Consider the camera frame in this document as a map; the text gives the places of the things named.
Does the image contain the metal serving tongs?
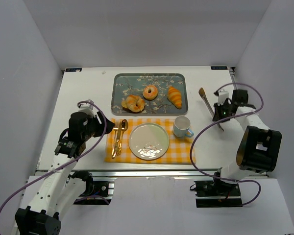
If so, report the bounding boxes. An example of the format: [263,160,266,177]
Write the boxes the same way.
[198,87,225,132]

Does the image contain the knotted bread roll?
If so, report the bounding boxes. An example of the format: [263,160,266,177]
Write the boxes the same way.
[125,94,145,113]

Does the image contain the sugared bagel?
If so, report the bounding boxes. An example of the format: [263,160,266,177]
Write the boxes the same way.
[143,85,158,100]

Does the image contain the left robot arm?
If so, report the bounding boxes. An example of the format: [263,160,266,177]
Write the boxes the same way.
[15,111,115,235]

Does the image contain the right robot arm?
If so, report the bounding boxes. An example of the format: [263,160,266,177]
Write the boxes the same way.
[116,89,282,185]

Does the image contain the bread slice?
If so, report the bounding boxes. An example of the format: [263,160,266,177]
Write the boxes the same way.
[122,100,128,109]

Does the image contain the gold fork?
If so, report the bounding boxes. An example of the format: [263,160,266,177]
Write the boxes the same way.
[111,119,120,158]

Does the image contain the gold knife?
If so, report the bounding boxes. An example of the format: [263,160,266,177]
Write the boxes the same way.
[114,119,125,157]

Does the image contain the gold spoon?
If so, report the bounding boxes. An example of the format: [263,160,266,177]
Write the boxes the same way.
[117,119,128,156]

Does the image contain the cream and green plate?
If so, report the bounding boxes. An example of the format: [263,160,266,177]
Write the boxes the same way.
[128,123,170,161]

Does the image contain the blue floral serving tray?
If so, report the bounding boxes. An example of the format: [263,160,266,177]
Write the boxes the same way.
[111,73,188,116]

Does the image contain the right blue table label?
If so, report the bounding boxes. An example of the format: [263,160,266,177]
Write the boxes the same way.
[210,66,228,71]

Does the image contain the blue table label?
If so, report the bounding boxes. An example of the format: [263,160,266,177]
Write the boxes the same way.
[65,68,82,72]
[210,66,228,71]

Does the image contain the light blue mug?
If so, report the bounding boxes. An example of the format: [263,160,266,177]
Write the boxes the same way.
[173,116,194,138]

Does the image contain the striped croissant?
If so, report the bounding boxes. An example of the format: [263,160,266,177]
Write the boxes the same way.
[167,86,182,109]

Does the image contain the left blue table label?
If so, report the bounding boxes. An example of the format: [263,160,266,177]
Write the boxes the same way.
[65,68,82,72]

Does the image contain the yellow checkered cloth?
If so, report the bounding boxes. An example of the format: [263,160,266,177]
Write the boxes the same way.
[104,118,196,165]

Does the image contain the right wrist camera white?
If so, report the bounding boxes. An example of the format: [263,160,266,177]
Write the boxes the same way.
[214,90,229,106]

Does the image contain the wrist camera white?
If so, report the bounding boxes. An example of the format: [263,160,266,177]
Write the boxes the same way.
[214,90,229,106]
[77,99,96,117]

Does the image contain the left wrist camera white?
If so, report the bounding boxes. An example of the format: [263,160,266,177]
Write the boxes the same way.
[77,99,96,117]

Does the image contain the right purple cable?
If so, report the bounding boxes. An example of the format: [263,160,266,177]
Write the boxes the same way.
[190,82,265,207]

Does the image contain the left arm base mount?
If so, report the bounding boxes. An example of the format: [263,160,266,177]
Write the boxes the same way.
[66,171,112,205]

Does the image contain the aluminium table rail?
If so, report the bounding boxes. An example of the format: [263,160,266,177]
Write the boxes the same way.
[35,167,270,179]

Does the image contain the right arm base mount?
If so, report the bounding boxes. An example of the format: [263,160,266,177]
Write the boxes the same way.
[190,180,243,208]

